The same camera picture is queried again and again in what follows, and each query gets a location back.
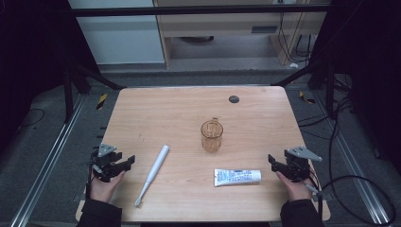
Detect black metal stand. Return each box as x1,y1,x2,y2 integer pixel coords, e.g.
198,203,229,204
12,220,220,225
61,60,127,125
271,56,351,120

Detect light wooden desk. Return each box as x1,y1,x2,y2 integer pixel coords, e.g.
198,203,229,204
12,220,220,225
152,0,333,68

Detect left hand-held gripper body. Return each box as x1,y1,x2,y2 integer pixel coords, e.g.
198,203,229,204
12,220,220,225
90,143,124,183

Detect black floor cable bundle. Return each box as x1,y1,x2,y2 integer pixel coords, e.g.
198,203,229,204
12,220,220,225
297,96,356,141

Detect aluminium floor rail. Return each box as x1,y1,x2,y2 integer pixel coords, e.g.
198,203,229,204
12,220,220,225
311,90,392,226
9,94,87,227

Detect person's left hand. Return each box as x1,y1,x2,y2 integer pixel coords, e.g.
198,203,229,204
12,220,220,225
89,169,127,203

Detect yellow black tape strip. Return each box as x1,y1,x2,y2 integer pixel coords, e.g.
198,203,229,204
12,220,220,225
96,93,109,111
298,90,317,105

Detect black hanging desk cables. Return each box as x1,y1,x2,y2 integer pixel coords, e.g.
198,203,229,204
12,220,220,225
276,11,314,64

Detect black curtain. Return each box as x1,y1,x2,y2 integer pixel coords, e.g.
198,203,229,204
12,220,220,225
310,0,401,178
0,0,101,155

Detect black horizontal bar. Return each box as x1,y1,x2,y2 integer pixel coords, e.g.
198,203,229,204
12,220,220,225
67,4,333,18

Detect white cabinet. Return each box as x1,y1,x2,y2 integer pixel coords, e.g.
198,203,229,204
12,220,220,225
67,0,166,66

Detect thin black floor cable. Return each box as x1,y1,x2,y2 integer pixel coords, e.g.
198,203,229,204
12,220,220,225
19,108,46,129

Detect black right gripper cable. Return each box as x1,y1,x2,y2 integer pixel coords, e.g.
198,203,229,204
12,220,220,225
305,175,397,227

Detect white blue toothpaste tube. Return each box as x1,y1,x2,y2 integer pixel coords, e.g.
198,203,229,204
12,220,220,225
214,167,263,188

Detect person's right hand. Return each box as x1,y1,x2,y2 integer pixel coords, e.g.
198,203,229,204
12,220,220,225
275,171,317,202

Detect white electric toothbrush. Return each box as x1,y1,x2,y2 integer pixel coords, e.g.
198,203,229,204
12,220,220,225
133,144,170,208

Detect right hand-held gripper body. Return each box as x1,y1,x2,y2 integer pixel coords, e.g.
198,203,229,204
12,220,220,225
283,146,323,183

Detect amber glass cup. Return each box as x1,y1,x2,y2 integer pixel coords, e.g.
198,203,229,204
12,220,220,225
200,116,224,153

